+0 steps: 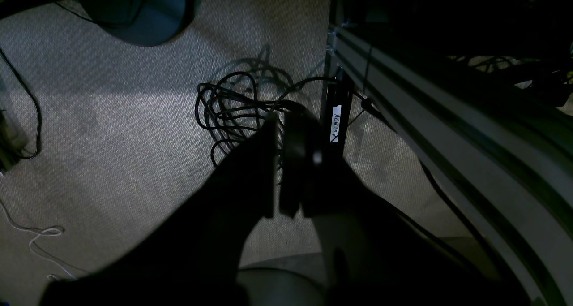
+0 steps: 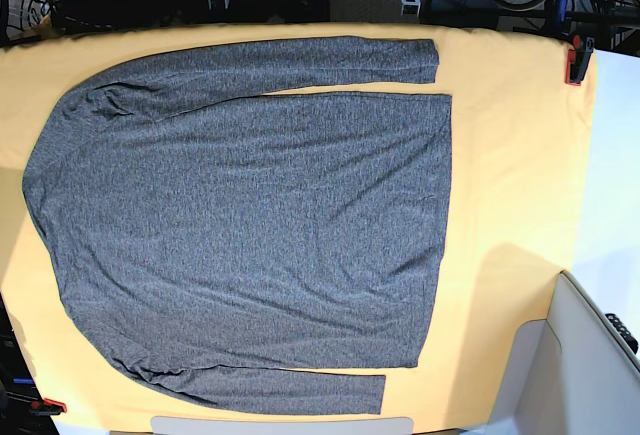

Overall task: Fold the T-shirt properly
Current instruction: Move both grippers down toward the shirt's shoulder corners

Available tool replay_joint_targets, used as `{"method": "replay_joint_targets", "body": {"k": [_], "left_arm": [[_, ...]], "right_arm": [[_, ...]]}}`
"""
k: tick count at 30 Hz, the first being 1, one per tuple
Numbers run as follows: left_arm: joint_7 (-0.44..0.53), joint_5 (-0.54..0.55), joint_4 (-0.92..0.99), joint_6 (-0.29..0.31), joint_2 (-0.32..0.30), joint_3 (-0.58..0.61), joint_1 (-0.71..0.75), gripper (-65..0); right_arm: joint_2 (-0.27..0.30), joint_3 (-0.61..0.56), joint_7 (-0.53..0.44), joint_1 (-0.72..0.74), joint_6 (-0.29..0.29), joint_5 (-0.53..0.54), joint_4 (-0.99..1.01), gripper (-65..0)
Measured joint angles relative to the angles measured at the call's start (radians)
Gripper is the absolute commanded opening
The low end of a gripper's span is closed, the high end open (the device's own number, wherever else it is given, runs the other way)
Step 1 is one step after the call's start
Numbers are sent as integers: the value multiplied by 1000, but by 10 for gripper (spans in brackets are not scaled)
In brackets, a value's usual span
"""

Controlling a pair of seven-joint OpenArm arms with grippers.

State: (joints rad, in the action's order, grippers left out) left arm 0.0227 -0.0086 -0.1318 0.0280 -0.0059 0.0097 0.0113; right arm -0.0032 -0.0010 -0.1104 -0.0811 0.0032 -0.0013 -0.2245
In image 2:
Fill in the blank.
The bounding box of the grey long-sleeve T-shirt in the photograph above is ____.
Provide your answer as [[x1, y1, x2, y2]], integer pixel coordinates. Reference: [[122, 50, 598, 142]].
[[22, 37, 452, 415]]

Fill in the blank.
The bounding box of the yellow table cloth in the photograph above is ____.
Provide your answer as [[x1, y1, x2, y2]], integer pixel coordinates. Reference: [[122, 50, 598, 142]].
[[1, 24, 597, 432]]

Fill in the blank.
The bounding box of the dark round stool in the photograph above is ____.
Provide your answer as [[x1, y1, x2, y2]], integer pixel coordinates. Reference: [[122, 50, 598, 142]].
[[419, 0, 499, 30]]

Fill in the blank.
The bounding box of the red clamp right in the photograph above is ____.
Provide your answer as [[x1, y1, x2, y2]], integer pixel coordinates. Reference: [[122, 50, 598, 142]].
[[565, 35, 595, 86]]

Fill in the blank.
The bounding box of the red clamp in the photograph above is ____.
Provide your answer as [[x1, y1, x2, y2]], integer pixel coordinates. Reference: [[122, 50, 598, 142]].
[[29, 398, 67, 416], [565, 35, 595, 86]]

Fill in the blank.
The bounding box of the white box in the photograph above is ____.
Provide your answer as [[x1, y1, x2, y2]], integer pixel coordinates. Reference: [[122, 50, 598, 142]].
[[485, 272, 639, 434]]

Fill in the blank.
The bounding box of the black remote control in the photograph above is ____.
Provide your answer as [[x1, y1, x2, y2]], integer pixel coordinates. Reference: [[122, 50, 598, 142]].
[[605, 313, 639, 355]]

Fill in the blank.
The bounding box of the red clamp left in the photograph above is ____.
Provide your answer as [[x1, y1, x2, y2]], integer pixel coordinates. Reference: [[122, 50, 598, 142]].
[[29, 398, 67, 416]]

